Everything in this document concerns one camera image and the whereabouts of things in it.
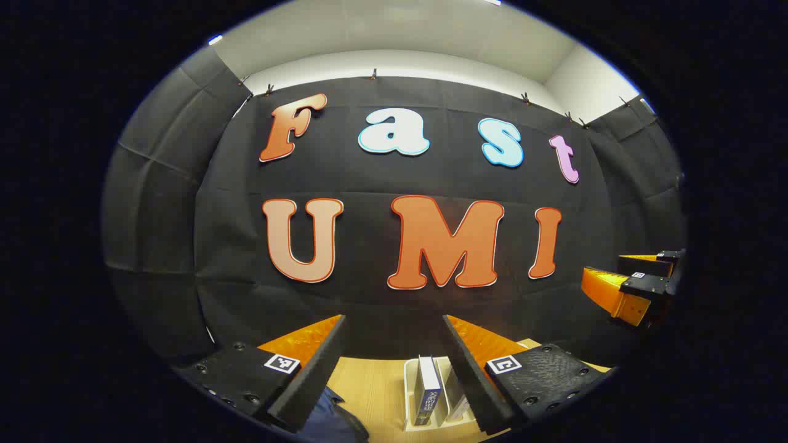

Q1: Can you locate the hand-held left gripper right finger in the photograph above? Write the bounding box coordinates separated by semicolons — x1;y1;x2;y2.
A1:
442;314;616;436

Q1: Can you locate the white bookshelf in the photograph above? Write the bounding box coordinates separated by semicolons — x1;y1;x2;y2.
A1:
403;355;482;433

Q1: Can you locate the grey cover book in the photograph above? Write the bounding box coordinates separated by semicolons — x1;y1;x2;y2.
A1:
442;363;470;423

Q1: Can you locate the blue schoolbag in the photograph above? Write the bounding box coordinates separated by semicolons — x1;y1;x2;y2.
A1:
294;386;371;443

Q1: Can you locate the blue cover book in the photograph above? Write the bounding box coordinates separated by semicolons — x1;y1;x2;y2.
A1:
413;355;443;427

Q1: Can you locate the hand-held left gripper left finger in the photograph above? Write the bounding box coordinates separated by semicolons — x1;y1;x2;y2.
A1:
174;314;348;433

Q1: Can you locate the black backdrop cloth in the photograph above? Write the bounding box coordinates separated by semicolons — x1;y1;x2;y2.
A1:
102;46;688;370

